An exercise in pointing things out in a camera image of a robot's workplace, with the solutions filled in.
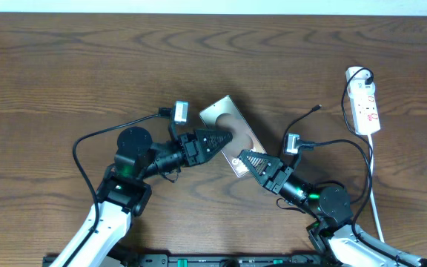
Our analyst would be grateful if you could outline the Galaxy S25 Ultra smartphone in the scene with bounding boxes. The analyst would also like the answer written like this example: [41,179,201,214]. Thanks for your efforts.
[199,95,265,177]

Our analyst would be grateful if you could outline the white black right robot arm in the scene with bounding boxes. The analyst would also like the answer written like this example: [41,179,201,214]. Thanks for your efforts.
[239,150,427,266]

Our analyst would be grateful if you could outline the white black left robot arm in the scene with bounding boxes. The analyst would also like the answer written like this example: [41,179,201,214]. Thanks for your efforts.
[52,127,233,266]

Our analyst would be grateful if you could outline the white USB charger adapter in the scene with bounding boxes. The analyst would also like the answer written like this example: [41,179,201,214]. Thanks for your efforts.
[345,66,376,98]

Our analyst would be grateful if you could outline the white power strip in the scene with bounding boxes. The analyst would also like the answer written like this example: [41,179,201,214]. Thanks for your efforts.
[346,89,380,136]

